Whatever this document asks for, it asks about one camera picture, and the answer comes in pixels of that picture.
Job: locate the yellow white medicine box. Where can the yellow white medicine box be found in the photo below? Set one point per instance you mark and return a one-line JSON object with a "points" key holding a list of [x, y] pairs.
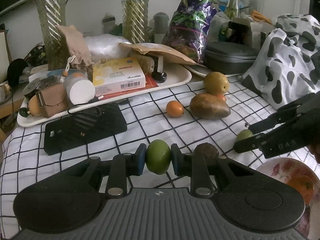
{"points": [[118, 76]]}

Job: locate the left glass plant vase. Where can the left glass plant vase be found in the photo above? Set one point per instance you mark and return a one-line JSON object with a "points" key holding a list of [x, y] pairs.
{"points": [[51, 14]]}

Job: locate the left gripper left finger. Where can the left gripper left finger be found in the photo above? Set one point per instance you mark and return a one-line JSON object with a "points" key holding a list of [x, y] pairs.
{"points": [[122, 166]]}

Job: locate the left orange tangerine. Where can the left orange tangerine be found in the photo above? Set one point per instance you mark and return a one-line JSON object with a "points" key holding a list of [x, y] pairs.
{"points": [[174, 109]]}

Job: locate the brown mango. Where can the brown mango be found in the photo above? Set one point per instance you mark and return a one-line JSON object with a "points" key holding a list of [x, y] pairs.
{"points": [[209, 107]]}

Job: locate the middle glass plant vase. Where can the middle glass plant vase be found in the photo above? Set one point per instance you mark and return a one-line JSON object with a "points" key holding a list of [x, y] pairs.
{"points": [[135, 20]]}

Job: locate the green round fruit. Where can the green round fruit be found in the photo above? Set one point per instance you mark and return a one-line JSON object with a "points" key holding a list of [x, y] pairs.
{"points": [[158, 157]]}

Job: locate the purple snack bag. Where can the purple snack bag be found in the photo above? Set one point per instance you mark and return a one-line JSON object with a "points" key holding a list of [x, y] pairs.
{"points": [[188, 28]]}

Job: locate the beige drawstring bag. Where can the beige drawstring bag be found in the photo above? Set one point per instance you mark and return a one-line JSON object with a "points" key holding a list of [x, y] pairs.
{"points": [[76, 46]]}

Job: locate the dark grey zip case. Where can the dark grey zip case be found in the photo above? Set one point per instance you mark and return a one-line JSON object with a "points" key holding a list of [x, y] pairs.
{"points": [[229, 58]]}

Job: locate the white tray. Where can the white tray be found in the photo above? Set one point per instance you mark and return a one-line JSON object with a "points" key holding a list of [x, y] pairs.
{"points": [[177, 75]]}

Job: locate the right orange tangerine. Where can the right orange tangerine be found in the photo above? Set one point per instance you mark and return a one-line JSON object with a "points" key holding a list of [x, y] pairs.
{"points": [[222, 97]]}

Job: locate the brown leather pouch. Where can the brown leather pouch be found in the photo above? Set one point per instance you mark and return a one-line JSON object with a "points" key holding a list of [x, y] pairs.
{"points": [[52, 100]]}

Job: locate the black power bank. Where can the black power bank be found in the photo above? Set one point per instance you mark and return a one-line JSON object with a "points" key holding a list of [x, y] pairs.
{"points": [[83, 127]]}

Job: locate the yellow pear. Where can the yellow pear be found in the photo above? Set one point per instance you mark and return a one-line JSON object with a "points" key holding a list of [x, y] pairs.
{"points": [[216, 83]]}

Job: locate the brown paper envelope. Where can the brown paper envelope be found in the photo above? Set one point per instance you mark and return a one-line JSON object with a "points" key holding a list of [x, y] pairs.
{"points": [[169, 54]]}

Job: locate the floral white plate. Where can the floral white plate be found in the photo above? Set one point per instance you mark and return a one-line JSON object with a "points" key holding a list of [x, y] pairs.
{"points": [[302, 178]]}

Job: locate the glass plant vase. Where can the glass plant vase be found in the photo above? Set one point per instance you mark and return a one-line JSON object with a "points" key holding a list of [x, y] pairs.
{"points": [[135, 20], [51, 14]]}

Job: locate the orange tangerine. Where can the orange tangerine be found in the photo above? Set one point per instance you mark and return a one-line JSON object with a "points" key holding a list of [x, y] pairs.
{"points": [[222, 97], [174, 109]]}

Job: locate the right bamboo glass vase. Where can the right bamboo glass vase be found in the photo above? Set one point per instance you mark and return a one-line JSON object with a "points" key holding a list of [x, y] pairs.
{"points": [[232, 9]]}

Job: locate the cow print cloth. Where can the cow print cloth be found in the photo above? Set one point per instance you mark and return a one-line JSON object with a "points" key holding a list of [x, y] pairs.
{"points": [[287, 66]]}

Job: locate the white round bottle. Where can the white round bottle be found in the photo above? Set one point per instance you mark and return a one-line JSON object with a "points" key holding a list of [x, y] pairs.
{"points": [[79, 88]]}

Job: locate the checkered white tablecloth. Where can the checkered white tablecloth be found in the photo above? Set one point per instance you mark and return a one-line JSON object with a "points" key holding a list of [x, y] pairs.
{"points": [[25, 161]]}

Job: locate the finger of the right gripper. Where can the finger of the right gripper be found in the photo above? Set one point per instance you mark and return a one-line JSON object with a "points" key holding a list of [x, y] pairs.
{"points": [[259, 141], [286, 113]]}

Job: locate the dark brown passion fruit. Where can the dark brown passion fruit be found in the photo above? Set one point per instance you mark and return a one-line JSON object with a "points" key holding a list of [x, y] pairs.
{"points": [[208, 151]]}

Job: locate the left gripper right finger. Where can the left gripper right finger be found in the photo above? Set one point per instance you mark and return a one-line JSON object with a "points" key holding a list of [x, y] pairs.
{"points": [[194, 167]]}

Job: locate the clear plastic bag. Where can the clear plastic bag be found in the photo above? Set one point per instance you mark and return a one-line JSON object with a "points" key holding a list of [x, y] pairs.
{"points": [[107, 46]]}

